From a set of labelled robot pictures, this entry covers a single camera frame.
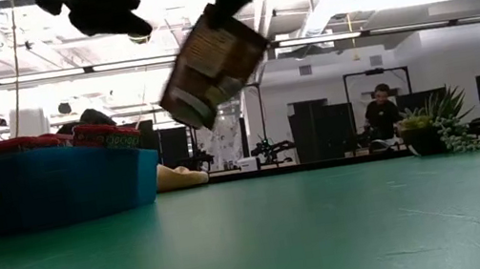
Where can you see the person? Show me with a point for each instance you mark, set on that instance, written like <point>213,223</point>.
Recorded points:
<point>382,117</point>

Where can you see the yellow checked cloth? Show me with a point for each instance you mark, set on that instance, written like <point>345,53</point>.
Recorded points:
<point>179,178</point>

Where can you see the black frame stand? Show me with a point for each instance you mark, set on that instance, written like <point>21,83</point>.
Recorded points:
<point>375,71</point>

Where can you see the green table mat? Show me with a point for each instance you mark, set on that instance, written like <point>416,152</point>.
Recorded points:
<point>285,233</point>

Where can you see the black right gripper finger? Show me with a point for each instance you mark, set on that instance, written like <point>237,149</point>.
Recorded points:
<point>233,2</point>

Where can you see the brown spice pouch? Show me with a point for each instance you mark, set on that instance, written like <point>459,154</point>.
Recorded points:
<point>211,71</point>

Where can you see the red spice tin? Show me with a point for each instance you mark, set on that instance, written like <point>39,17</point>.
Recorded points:
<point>100,135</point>

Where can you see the long ceiling light bar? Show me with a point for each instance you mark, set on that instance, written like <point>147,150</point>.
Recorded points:
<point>317,39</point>
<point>42,76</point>

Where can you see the black partition panel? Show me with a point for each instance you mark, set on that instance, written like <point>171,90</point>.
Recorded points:
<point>321,131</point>

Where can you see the potted succulent plant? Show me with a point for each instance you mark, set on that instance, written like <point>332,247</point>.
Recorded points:
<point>424,139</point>

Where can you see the small white box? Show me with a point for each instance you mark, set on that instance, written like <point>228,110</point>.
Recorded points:
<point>248,164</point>

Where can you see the blue plastic tray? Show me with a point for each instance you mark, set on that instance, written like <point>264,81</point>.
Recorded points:
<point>69,185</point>

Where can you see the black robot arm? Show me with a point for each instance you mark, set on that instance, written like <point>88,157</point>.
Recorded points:
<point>271,151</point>

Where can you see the dark rounded object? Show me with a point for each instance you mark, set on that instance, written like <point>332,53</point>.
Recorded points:
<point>95,118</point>

